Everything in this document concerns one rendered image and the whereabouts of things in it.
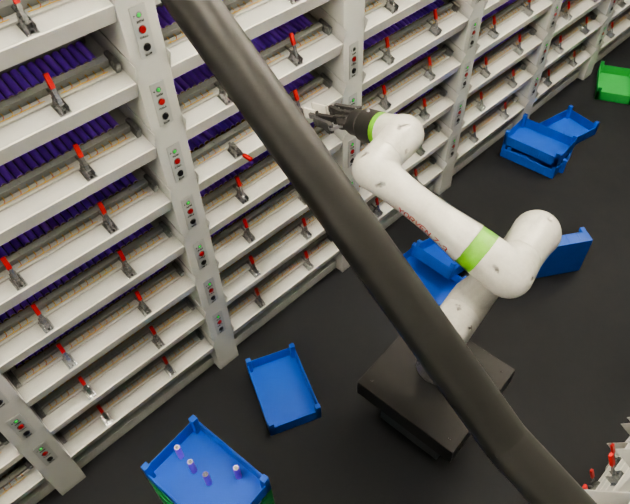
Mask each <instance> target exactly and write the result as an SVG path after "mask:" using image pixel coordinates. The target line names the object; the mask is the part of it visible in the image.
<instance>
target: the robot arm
mask: <svg viewBox="0 0 630 504"><path fill-rule="evenodd" d="M311 106H312V109H311V108H307V107H303V113H304V116H305V117H308V118H310V119H313V122H314V125H315V126H318V127H320V128H323V129H325V130H328V131H329V132H330V133H331V134H332V133H334V131H335V130H336V129H340V130H346V131H347V132H348V133H349V134H350V135H353V136H356V138H357V139H358V140H360V141H362V142H366V143H369V144H368V145H367V146H366V147H365V148H364V149H363V150H362V151H361V152H360V153H358V154H357V156H356V157H355V158H354V160H353V163H352V175H353V178H354V180H355V181H356V183H357V184H358V185H359V186H361V187H362V188H364V189H366V190H367V191H369V192H371V193H372V194H374V195H375V196H377V197H379V198H380V199H382V200H383V201H385V202H386V203H387V204H389V205H390V206H391V207H393V208H394V209H396V210H397V211H398V212H400V213H401V214H402V215H403V216H405V217H406V218H407V219H409V220H410V221H411V222H412V223H414V224H415V225H416V226H417V227H418V228H419V229H421V230H422V231H423V232H424V233H425V234H426V235H427V236H429V237H430V238H431V239H432V240H433V241H434V242H435V243H436V244H437V245H438V246H439V247H440V248H441V249H442V250H443V251H444V252H445V253H446V254H447V255H448V256H449V257H450V258H451V259H452V260H453V261H456V262H457V263H458V264H459V265H460V266H461V267H462V268H463V269H465V270H466V271H467V272H468V273H469V274H470V275H469V276H467V277H466V278H465V279H463V280H462V281H460V282H459V283H457V284H456V285H455V287H454V288H453V289H452V291H451V292H450V293H449V295H448V296H447V297H446V299H445V300H444V301H443V303H442V304H441V305H440V308H441V309H442V311H443V312H444V313H445V315H446V316H447V318H448V319H449V320H450V322H451V323H452V325H453V326H454V327H455V329H456V330H457V332H458V333H459V335H460V336H461V337H462V339H463V340H464V342H465V343H466V344H467V342H468V341H469V339H470V338H471V336H472V335H473V333H474V332H475V330H476V329H477V327H478V326H479V324H480V323H481V322H482V320H483V319H484V317H485V316H486V314H487V313H488V311H489V310H490V308H491V307H492V305H493V304H494V302H495V301H496V300H497V298H498V297H501V298H507V299H512V298H517V297H520V296H522V295H523V294H525V293H526V292H527V291H528V290H529V289H530V288H531V286H532V284H533V282H534V280H535V278H536V276H537V274H538V272H539V270H540V268H541V266H542V265H543V263H544V262H545V260H546V259H547V258H548V257H549V255H550V254H551V253H552V252H553V251H554V250H555V249H556V248H557V247H558V245H559V243H560V241H561V237H562V230H561V226H560V223H559V222H558V220H557V219H556V218H555V217H554V216H553V215H552V214H550V213H548V212H546V211H543V210H531V211H527V212H525V213H523V214H521V215H520V216H519V217H518V218H517V219H516V220H515V222H514V223H513V225H512V227H511V228H510V230H509V231H508V233H507V234H506V236H505V237H504V239H502V238H501V237H500V236H498V235H497V234H495V233H494V232H492V231H491V230H489V229H488V228H486V227H485V226H484V225H483V224H481V223H480V222H478V221H476V220H475V219H473V218H471V217H470V216H468V215H466V214H465V213H463V212H461V211H460V210H458V209H457V208H455V207H454V206H452V205H451V204H449V203H448V202H446V201H445V200H443V199H442V198H440V197H439V196H438V195H436V194H435V193H434V192H432V191H431V190H430V189H428V188H427V187H426V186H424V185H423V184H422V183H421V182H419V181H418V180H417V179H416V178H414V177H413V176H412V175H411V174H409V173H408V172H406V171H405V170H404V169H403V168H402V167H401V166H402V164H403V163H404V162H405V161H406V160H408V159H409V158H410V157H411V156H412V155H413V154H414V153H415V152H416V151H417V150H418V149H419V148H420V147H421V145H422V143H423V140H424V129H423V126H422V124H421V122H420V121H419V120H418V119H417V118H415V117H414V116H412V115H409V114H391V113H386V112H382V111H378V110H374V109H370V108H366V109H364V110H362V106H352V105H347V104H341V103H334V105H329V106H328V105H323V104H319V103H315V102H311ZM339 107H340V108H339ZM329 112H330V115H329Z"/></svg>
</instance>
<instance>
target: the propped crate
mask: <svg viewBox="0 0 630 504"><path fill-rule="evenodd" d="M412 255H413V256H414V257H416V258H417V259H419V260H420V261H422V262H423V263H424V264H426V265H427V266H429V267H430V268H432V269H433V270H435V271H436V272H438V273H439V274H441V275H442V276H444V277H445V278H447V279H448V280H449V279H451V278H452V277H454V276H456V275H457V274H459V273H460V272H462V271H464V270H465V269H463V268H462V267H461V266H460V265H459V264H458V263H457V262H456V261H453V260H452V259H451V258H450V257H449V256H448V255H447V254H446V253H445V252H444V251H443V250H442V249H441V248H440V247H439V246H438V245H437V244H436V243H435V242H434V241H433V240H432V239H431V238H428V239H426V240H424V241H422V240H420V239H419V240H417V243H416V245H415V248H414V251H413V253H412Z"/></svg>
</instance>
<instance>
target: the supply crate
mask: <svg viewBox="0 0 630 504"><path fill-rule="evenodd" d="M188 420H189V422H190V423H189V424H188V425H187V426H186V427H185V428H184V429H183V430H182V431H181V432H180V433H179V434H178V435H177V436H176V437H175V438H174V439H173V440H172V441H171V442H170V443H169V444H168V445H167V446H166V447H165V448H164V449H163V450H162V451H161V452H160V453H159V454H158V455H157V456H156V457H155V458H154V459H153V460H152V461H151V462H150V463H149V464H148V463H147V462H145V463H144V464H143V465H142V466H141V469H142V471H143V472H144V474H145V475H146V477H147V478H148V479H149V480H150V481H151V482H152V483H153V484H154V485H155V486H156V487H157V488H158V489H159V490H160V491H161V492H162V493H163V494H165V495H166V496H167V497H168V498H169V499H170V500H171V501H172V502H173V503H174V504H259V503H260V502H261V500H262V499H263V498H264V497H265V496H266V494H267V493H268V492H269V491H270V490H271V485H270V481H269V477H267V476H266V475H265V474H261V473H260V472H259V471H258V470H257V469H255V468H254V467H253V466H252V465H251V464H249V463H248V462H247V461H246V460H245V459H243V458H242V457H241V456H240V455H239V454H237V453H236V452H235V451H234V450H233V449H232V448H230V447H229V446H228V445H227V444H226V443H224V442H223V441H222V440H221V439H220V438H218V437H217V436H216V435H215V434H214V433H212V432H211V431H210V430H209V429H208V428H207V427H205V426H204V425H203V424H202V423H201V422H199V421H198V418H197V417H196V416H195V415H192V416H191V417H190V418H189V419H188ZM177 444H178V445H180V447H181V449H182V451H183V453H184V458H183V459H179V458H178V456H177V454H176V452H175V450H174V446H175V445H177ZM188 459H193V461H194V463H195V465H196V468H197V472H196V473H194V474H193V473H191V471H190V468H189V466H188V464H187V460H188ZM234 465H238V466H239V468H240V471H241V474H242V478H241V479H239V480H238V479H236V477H235V474H234V471H233V466H234ZM204 471H207V472H208V473H209V475H210V477H211V480H212V485H210V486H207V485H206V483H205V481H204V479H203V476H202V473H203V472H204Z"/></svg>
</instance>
